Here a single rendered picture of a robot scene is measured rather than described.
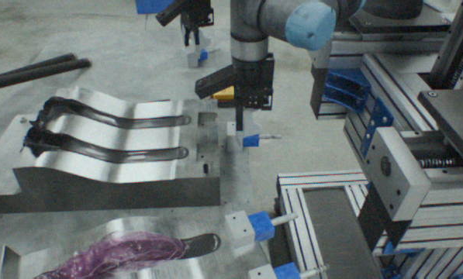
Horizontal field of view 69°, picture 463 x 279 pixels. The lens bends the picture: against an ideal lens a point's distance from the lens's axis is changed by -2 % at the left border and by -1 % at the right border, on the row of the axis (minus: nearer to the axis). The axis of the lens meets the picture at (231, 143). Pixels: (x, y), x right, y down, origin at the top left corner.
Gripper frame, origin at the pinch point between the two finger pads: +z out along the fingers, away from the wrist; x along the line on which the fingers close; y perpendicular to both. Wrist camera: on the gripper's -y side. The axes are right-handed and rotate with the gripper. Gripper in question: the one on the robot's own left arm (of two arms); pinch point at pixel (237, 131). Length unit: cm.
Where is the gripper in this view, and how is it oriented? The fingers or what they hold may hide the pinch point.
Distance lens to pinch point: 81.8
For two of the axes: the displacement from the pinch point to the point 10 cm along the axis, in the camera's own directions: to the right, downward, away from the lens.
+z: 0.0, 7.4, 6.7
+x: -0.1, -6.7, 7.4
